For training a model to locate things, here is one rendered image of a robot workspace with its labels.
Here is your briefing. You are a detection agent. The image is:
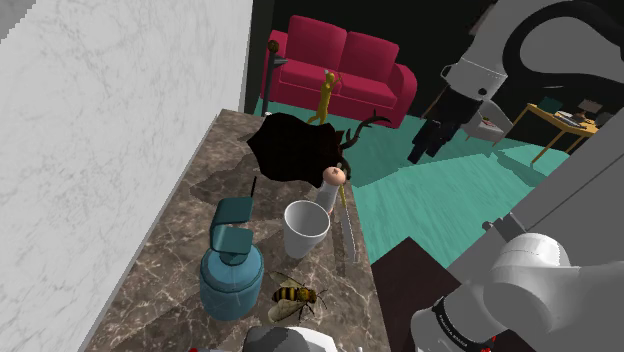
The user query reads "red sofa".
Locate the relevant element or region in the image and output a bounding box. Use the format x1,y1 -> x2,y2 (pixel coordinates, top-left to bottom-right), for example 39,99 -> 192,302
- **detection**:
260,14 -> 419,130

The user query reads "knife with yellow handle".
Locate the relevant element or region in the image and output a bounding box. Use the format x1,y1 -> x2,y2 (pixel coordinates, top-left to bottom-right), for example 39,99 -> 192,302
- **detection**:
338,182 -> 358,265

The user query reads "white bottle with pink cap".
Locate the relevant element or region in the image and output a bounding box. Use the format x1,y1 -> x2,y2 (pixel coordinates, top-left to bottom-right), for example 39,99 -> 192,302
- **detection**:
314,165 -> 350,217

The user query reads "white cup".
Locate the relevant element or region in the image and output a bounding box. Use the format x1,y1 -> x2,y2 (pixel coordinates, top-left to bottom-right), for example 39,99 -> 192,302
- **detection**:
283,199 -> 332,260

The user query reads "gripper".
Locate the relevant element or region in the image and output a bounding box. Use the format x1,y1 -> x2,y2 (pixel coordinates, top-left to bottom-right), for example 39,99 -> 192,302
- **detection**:
406,86 -> 482,165

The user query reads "black antlered deer head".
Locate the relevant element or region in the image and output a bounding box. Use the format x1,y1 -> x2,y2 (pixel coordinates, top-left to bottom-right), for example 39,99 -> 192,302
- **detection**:
245,109 -> 393,184

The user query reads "white chair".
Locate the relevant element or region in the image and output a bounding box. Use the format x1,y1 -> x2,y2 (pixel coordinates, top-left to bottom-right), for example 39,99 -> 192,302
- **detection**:
459,99 -> 515,148

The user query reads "yellow wooden table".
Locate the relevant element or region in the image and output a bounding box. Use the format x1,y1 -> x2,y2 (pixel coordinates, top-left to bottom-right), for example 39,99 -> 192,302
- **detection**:
510,95 -> 602,165

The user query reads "teal pump dispenser bottle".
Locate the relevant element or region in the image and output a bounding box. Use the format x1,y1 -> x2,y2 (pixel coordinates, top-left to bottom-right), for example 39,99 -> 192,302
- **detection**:
198,176 -> 266,322

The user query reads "yellow black bee toy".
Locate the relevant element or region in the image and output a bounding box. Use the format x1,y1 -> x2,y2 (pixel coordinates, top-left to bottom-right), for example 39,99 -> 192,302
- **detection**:
266,270 -> 329,324

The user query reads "yellow standing figure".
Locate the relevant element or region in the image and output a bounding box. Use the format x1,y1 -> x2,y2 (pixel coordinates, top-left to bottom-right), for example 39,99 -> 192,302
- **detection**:
305,69 -> 343,126

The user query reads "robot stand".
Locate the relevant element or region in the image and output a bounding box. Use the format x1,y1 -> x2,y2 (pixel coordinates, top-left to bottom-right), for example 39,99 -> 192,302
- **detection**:
370,236 -> 537,352

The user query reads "grey white rounded object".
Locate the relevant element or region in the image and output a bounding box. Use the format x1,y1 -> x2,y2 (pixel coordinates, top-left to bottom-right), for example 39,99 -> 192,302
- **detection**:
242,325 -> 339,352

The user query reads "dark floor lamp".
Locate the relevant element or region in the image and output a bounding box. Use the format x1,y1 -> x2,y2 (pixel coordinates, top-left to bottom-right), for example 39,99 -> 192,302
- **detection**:
261,40 -> 290,118

